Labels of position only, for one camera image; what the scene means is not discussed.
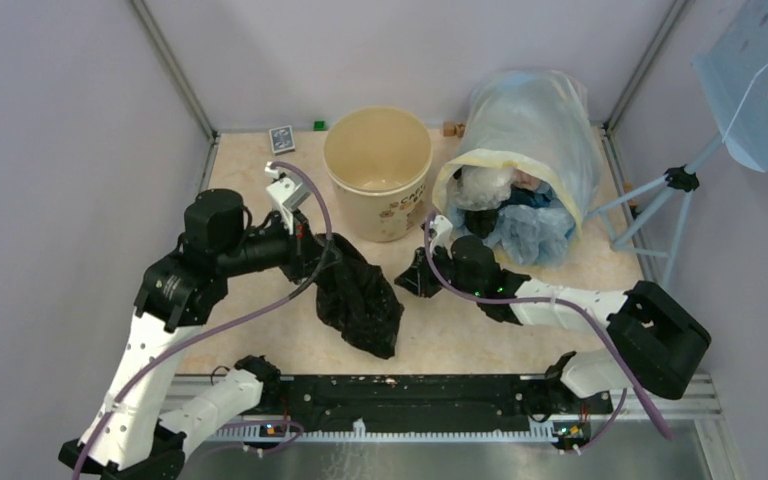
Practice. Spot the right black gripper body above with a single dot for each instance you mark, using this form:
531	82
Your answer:
448	269

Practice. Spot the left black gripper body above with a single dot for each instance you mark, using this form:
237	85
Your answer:
291	251

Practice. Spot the black trash bag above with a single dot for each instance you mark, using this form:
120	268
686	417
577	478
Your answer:
354	297
485	224

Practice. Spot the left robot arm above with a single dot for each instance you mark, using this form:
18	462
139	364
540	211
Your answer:
132	437

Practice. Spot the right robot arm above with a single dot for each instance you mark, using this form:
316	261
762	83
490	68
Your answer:
650	343

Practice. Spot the beige round trash bin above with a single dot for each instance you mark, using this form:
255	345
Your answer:
378	159

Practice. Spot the blue plastic bag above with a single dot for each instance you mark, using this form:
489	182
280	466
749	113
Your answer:
533	228

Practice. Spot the white clear plastic bag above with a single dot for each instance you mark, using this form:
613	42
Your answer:
482	188

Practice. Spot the small wooden block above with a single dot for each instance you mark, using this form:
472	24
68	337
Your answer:
453	129

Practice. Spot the large translucent plastic bag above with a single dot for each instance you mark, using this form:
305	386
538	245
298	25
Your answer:
536	122

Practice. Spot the blue tripod stand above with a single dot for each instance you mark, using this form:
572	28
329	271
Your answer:
628	216

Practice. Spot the blue perforated lamp panel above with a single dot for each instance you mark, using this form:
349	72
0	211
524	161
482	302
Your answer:
733	75

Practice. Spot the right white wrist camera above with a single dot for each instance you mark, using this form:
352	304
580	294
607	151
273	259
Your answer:
438	231

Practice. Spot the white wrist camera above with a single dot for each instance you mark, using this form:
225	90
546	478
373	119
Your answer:
287	193
438	231

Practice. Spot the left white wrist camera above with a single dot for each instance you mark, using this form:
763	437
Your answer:
287	193

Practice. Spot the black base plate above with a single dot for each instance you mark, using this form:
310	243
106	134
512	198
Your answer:
423	403

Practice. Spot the white toothed cable rail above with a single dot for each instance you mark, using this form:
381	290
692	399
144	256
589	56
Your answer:
249	432

